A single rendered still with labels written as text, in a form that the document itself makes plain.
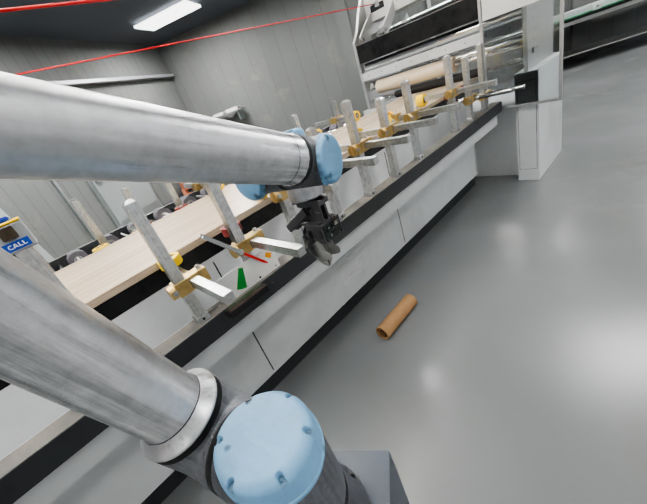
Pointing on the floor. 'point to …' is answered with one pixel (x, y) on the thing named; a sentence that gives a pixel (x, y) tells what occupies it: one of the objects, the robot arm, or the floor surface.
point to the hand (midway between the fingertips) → (326, 261)
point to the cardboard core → (396, 316)
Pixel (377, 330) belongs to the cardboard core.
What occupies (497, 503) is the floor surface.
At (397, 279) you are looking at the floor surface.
